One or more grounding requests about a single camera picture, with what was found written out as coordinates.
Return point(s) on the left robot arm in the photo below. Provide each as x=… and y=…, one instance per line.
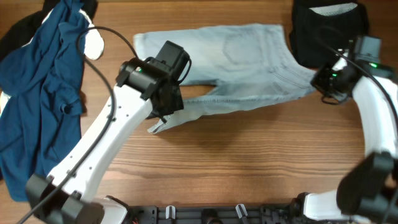
x=144, y=89

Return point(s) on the black garment at left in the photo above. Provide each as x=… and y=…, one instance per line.
x=24, y=30

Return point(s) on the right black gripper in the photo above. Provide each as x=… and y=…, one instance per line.
x=325, y=84

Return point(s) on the light blue denim shorts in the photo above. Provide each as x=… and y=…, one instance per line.
x=249, y=67

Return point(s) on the dark blue t-shirt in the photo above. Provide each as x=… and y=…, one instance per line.
x=40, y=124

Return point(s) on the folded black garment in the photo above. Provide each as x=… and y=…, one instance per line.
x=317, y=24

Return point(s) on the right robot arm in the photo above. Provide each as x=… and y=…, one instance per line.
x=363, y=195

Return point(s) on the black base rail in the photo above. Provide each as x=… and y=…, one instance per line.
x=238, y=214

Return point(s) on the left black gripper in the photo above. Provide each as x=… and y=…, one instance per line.
x=178, y=102

